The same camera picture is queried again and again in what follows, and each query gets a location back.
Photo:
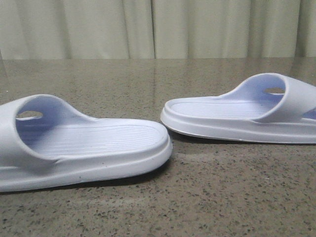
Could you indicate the pale blue slipper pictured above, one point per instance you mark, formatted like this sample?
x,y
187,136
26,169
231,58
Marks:
x,y
266,108
45,142

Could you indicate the pale green curtain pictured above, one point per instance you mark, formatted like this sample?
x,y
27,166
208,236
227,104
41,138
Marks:
x,y
166,29

